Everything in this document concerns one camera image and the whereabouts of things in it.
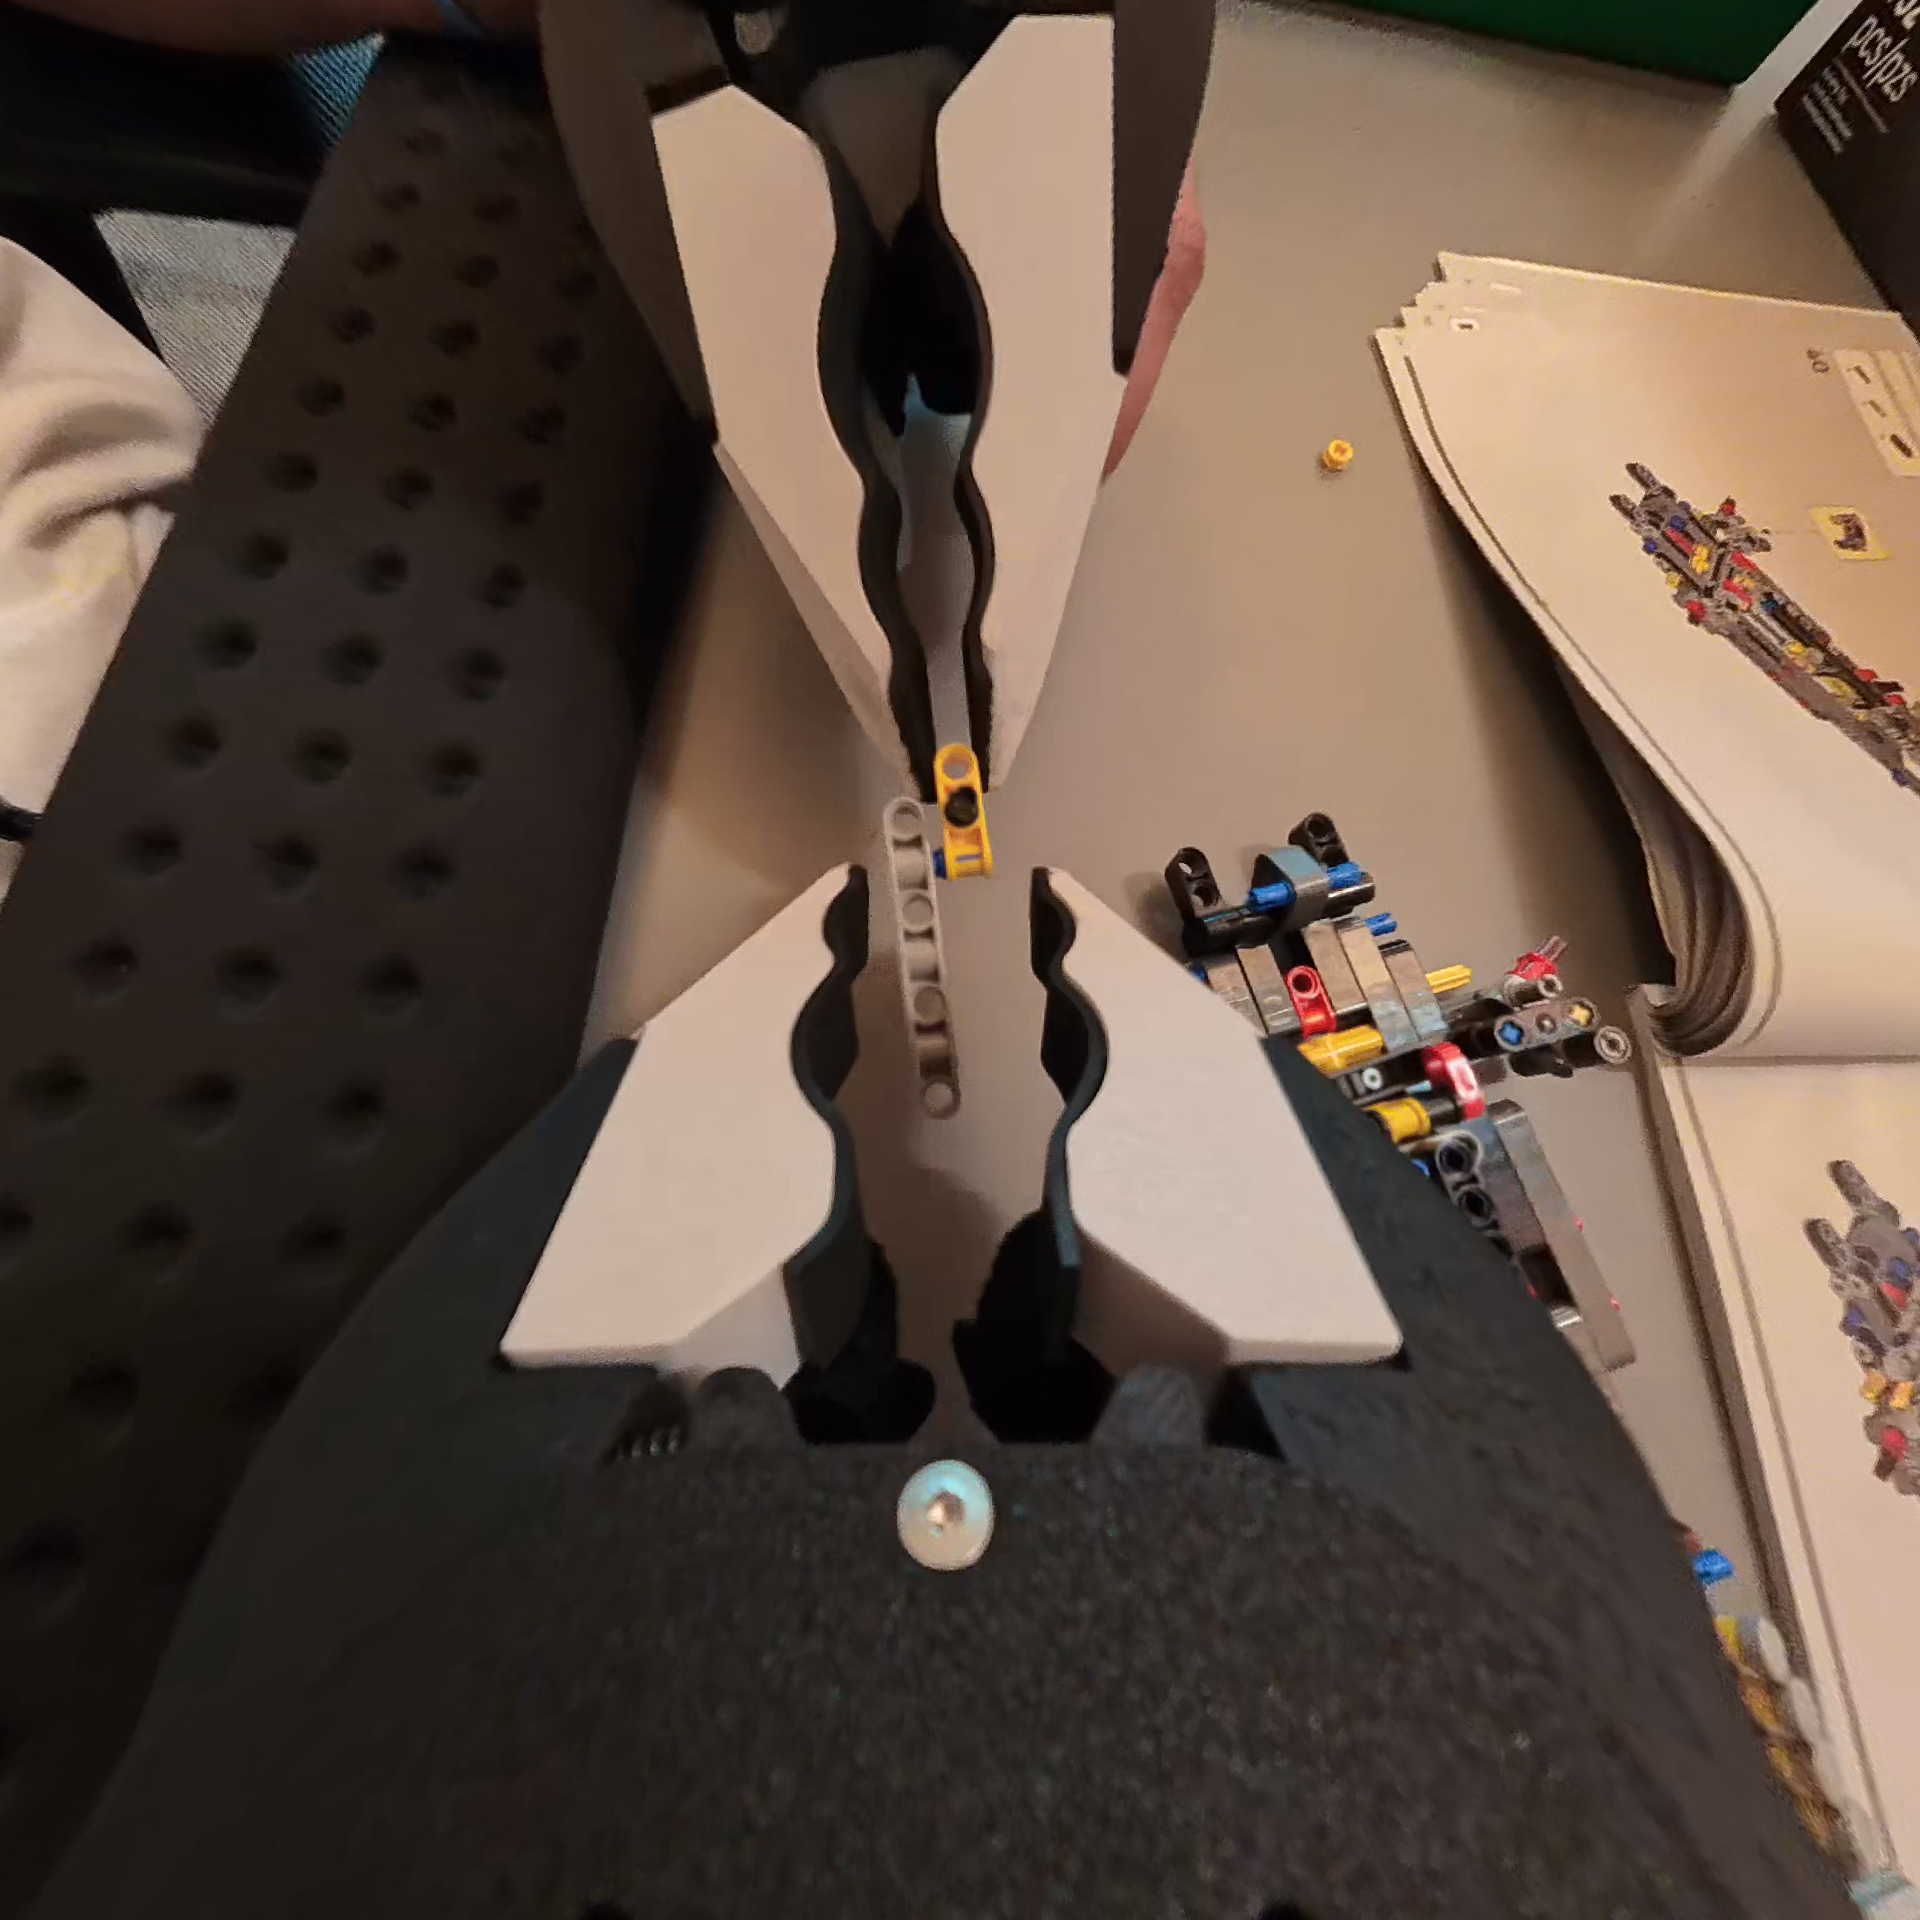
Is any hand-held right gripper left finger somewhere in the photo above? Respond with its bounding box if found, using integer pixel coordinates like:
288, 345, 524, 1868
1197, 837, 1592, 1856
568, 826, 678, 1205
500, 862, 878, 1382

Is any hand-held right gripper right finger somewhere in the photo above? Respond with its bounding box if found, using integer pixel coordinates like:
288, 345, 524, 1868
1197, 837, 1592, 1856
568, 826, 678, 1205
1031, 863, 1406, 1370

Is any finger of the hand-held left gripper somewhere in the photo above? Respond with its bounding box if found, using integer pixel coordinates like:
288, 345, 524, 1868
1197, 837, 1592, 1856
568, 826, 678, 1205
649, 82, 940, 783
931, 12, 1131, 791

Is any thin grey lego beam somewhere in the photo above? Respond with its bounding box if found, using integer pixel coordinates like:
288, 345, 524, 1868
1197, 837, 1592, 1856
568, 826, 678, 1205
884, 798, 963, 1120

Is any yellow lego connector blue pin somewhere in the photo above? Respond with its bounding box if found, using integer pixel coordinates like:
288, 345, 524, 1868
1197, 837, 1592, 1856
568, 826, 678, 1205
930, 742, 997, 881

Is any lego car chassis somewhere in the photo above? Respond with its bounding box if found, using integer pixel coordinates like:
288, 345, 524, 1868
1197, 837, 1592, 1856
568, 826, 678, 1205
1161, 811, 1907, 1906

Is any lego instruction booklet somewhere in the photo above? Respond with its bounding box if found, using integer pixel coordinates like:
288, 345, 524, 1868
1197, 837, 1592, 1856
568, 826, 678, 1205
1372, 251, 1920, 1878

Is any black lego set box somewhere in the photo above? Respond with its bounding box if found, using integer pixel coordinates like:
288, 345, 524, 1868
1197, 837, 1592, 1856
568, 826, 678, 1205
1773, 0, 1920, 338

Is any person's left hand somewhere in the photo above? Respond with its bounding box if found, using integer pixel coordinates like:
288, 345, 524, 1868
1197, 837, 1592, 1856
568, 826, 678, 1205
1102, 167, 1211, 480

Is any green storage bin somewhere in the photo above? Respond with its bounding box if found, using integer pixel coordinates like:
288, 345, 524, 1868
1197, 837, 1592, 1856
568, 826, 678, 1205
1344, 0, 1824, 87

